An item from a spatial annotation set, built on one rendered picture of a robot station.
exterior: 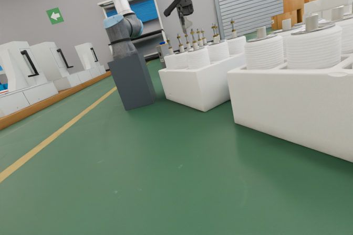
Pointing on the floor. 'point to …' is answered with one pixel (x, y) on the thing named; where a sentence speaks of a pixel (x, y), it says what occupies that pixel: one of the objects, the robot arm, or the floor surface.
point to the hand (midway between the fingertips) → (184, 32)
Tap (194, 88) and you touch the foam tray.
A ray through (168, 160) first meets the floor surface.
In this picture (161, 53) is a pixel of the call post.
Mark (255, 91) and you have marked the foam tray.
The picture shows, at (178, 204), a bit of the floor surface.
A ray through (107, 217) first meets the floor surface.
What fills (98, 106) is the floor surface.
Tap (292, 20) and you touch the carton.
